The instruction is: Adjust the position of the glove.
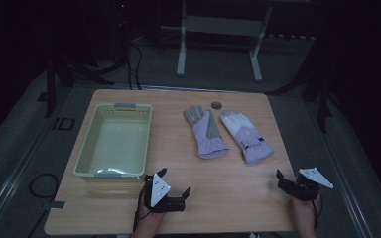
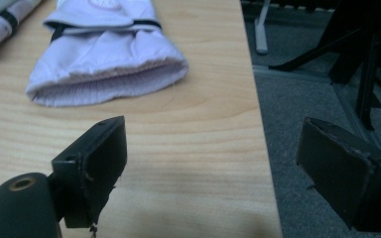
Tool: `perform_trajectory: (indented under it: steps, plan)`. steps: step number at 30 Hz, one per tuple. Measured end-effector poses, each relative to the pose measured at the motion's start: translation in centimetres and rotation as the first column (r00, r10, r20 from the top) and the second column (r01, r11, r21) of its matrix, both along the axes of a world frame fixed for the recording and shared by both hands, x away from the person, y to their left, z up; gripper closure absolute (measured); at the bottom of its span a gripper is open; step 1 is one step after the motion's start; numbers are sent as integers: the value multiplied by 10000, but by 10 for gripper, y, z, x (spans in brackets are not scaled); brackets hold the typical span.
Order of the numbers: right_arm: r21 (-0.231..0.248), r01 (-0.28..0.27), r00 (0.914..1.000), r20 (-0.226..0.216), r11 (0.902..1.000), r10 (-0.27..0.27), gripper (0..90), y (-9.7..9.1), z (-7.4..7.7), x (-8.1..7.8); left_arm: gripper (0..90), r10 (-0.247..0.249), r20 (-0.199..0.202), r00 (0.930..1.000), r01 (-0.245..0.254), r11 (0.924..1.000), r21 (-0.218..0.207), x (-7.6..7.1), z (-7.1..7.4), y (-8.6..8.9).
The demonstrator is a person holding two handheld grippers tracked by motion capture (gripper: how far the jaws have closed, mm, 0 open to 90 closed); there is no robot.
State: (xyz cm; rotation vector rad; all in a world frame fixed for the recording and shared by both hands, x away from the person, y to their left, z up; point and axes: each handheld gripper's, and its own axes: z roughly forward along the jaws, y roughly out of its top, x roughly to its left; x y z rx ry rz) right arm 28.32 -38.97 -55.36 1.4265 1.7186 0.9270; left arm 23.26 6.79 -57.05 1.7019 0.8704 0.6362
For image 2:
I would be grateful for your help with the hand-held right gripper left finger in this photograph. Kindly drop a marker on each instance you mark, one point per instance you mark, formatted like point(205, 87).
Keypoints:
point(96, 165)

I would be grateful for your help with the black stand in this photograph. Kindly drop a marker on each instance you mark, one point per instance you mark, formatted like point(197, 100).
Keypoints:
point(370, 49)

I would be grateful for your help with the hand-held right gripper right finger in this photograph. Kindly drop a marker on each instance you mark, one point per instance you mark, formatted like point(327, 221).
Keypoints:
point(337, 172)

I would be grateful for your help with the lilac glove with round badge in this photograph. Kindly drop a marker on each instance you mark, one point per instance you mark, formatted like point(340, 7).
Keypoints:
point(105, 56)

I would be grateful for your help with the white stand leg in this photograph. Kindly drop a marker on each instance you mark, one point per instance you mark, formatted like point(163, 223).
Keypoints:
point(262, 33)

